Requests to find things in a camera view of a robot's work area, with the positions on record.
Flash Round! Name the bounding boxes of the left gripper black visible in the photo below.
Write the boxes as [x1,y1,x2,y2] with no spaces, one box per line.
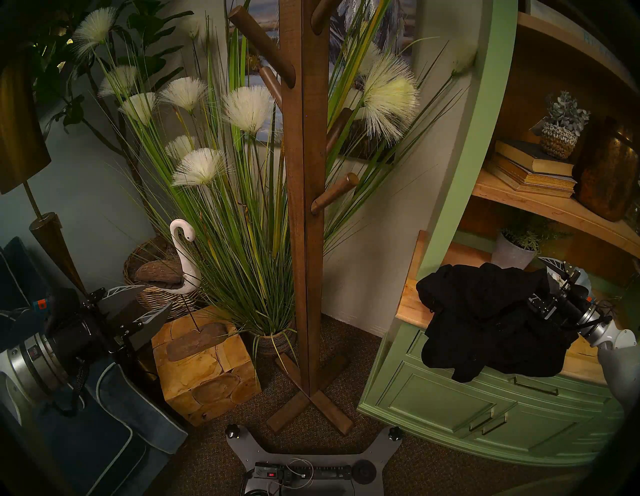
[55,284,173,359]

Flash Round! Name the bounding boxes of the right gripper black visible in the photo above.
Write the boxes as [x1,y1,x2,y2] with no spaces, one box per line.
[527,256,599,329]

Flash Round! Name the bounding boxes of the black jacket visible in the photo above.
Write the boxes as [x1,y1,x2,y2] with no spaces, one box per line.
[416,262,581,383]

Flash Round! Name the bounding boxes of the wooden coat rack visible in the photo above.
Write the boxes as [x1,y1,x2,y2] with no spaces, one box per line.
[227,0,361,436]

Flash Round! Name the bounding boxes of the wicker basket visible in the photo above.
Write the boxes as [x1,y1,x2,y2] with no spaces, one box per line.
[123,235,201,321]

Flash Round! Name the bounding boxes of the small plant in grey pot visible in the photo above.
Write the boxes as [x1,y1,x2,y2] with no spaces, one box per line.
[491,220,556,271]

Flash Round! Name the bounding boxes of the white swan figurine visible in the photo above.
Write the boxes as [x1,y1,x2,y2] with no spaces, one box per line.
[134,219,230,362]

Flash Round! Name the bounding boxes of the old tan hardcover book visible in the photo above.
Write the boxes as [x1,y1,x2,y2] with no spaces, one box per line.
[484,164,576,199]

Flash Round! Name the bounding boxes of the stack of old books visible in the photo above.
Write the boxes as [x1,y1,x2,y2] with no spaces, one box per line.
[487,154,578,193]

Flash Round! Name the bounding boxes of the wooden block stool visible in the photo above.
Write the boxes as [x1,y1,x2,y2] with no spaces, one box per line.
[151,306,262,427]

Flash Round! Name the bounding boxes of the bronze metallic vase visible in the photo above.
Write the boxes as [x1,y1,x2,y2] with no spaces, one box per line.
[571,116,640,222]

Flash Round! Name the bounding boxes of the artificial grass with pompom flowers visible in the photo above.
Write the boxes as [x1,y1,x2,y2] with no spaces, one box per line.
[72,0,478,351]

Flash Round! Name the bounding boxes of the old book with dark cover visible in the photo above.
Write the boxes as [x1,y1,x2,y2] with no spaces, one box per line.
[494,139,576,177]

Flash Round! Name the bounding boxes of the blue armchair with white piping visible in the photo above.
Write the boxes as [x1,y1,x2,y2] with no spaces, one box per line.
[0,236,188,496]

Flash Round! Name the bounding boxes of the succulent in woven pot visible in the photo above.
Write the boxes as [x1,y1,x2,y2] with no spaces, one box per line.
[532,91,592,161]

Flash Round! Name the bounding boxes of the woven grass plant pot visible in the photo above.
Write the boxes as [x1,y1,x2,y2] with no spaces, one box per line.
[250,327,296,357]

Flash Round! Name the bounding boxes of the green hutch cabinet wooden shelves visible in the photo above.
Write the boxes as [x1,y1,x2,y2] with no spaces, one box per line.
[357,0,640,468]

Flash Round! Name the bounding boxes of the brass floor lamp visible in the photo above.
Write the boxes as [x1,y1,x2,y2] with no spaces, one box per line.
[0,47,88,296]

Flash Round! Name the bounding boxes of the black power strip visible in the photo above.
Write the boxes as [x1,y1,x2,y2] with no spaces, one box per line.
[252,462,353,483]

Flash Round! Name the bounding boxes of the dark green leafy plant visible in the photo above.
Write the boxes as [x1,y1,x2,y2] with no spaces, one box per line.
[30,0,196,241]

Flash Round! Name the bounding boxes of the heron painting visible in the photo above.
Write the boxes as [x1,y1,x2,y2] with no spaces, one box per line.
[247,0,418,163]

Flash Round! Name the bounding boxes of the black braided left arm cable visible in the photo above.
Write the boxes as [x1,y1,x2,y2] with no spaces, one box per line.
[50,356,92,417]

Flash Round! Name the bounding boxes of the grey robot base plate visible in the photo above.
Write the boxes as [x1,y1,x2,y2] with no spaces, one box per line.
[225,424,403,496]

